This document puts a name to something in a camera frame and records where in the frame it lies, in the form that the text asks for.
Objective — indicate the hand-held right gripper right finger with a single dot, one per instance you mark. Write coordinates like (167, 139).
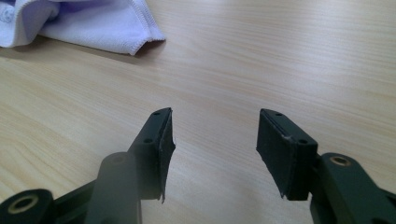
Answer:
(285, 155)

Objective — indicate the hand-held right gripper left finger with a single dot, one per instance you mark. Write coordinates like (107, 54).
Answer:
(152, 146)

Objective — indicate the white patterned cloth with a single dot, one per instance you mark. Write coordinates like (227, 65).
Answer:
(93, 25)

